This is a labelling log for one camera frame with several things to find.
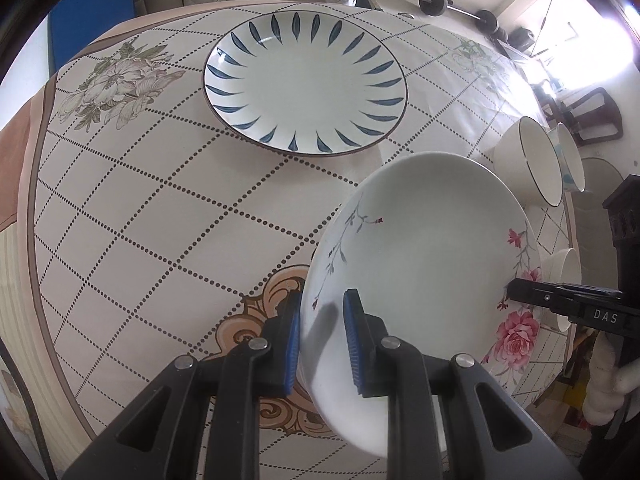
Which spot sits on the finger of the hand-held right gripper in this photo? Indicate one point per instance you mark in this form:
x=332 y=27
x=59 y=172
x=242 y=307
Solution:
x=555 y=296

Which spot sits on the dark wooden chair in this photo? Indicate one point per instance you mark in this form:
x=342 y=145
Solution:
x=597 y=107

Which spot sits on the white bowl blue pattern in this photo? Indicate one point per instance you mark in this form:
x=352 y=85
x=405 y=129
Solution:
x=573 y=160

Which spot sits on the black dumbbell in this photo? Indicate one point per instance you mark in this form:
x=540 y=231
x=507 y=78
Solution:
x=434 y=2

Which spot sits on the plain white bowl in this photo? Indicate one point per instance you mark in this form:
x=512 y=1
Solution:
x=562 y=270

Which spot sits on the person's right hand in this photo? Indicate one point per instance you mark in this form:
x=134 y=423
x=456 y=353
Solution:
x=607 y=380

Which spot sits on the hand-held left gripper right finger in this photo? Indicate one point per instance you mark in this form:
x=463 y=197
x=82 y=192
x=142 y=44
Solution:
x=353 y=345

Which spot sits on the white bowl black rim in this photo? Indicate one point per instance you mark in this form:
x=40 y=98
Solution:
x=520 y=170

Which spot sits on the floral dotted grid tablecloth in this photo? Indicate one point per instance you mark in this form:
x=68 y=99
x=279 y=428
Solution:
x=150 y=210

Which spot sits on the white plate pink floral print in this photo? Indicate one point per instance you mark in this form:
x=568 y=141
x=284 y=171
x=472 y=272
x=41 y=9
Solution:
x=430 y=260

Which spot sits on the white plate blue leaf pattern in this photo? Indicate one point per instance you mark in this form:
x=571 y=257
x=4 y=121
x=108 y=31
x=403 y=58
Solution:
x=305 y=82

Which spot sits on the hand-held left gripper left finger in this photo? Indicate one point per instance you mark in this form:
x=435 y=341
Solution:
x=291 y=350

